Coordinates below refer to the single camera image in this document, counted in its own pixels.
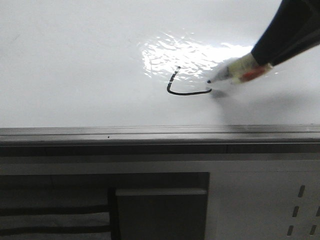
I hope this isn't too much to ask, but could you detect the grey metal whiteboard tray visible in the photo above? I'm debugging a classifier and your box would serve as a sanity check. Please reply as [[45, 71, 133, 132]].
[[0, 124, 320, 157]]

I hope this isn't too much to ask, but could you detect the white slotted metal panel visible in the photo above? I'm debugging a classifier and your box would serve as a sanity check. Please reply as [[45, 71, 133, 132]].
[[205, 160, 320, 240]]

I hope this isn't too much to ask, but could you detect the white glossy whiteboard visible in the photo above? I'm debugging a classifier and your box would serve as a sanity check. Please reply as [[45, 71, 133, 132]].
[[0, 0, 320, 128]]

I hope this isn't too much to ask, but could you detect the white black-capped marker pen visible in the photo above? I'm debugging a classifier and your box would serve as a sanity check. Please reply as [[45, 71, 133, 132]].
[[206, 66, 231, 84]]

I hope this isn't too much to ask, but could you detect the dark square panel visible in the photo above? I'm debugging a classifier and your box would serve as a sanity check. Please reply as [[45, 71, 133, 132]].
[[116, 188, 208, 240]]

